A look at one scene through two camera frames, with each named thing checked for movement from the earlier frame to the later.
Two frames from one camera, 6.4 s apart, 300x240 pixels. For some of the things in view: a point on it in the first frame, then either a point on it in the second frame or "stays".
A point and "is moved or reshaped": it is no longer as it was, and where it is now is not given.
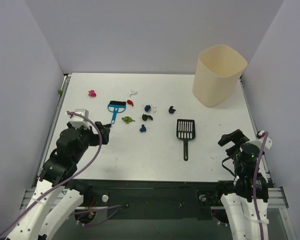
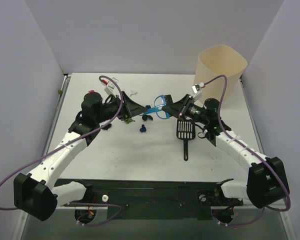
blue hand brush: (116, 106) is moved or reshaped
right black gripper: (231, 139) -> (184, 107)
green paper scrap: (127, 119) stays
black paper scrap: (145, 116) stays
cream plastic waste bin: (218, 69) stays
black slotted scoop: (185, 130) stays
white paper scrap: (133, 92) stays
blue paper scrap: (143, 129) stays
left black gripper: (101, 133) -> (124, 106)
